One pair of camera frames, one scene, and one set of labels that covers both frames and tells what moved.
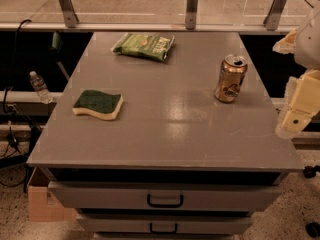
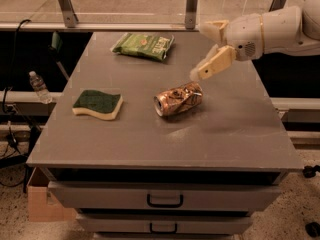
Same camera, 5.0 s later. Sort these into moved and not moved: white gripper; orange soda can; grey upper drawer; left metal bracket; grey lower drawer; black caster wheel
Moved: white gripper; orange soda can
Not moved: grey lower drawer; left metal bracket; black caster wheel; grey upper drawer
